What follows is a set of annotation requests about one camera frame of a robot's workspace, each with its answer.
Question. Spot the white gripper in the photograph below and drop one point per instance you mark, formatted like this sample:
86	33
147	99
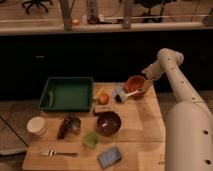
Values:
152	72

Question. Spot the white dish brush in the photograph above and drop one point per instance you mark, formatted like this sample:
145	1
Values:
123	96

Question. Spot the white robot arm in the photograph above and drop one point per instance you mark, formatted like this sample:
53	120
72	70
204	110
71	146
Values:
189	123

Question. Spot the red bowl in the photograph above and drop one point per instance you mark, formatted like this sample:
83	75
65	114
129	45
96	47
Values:
133	83

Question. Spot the dark purple bowl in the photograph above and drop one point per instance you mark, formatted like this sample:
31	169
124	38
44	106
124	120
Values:
108	123

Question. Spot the yellow toy piece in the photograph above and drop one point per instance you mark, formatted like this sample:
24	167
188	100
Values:
97	94

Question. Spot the orange toy fruit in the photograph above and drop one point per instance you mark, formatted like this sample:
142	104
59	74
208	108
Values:
103	98

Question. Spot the green plastic cup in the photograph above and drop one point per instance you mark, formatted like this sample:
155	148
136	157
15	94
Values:
90	140

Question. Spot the metal can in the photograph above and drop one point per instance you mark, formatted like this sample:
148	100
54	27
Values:
75	125

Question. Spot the blue sponge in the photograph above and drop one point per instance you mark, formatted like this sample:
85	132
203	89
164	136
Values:
109	157

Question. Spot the green plastic tray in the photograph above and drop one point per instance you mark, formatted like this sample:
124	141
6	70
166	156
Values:
67	94

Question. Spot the dark brown toy item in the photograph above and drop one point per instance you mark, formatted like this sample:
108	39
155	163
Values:
64	128

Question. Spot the white cup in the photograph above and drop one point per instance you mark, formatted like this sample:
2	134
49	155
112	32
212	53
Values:
37	126

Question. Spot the black office chair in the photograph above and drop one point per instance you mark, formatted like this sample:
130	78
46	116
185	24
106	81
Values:
29	3

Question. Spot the silver fork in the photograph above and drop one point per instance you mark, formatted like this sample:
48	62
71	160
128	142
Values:
50	152

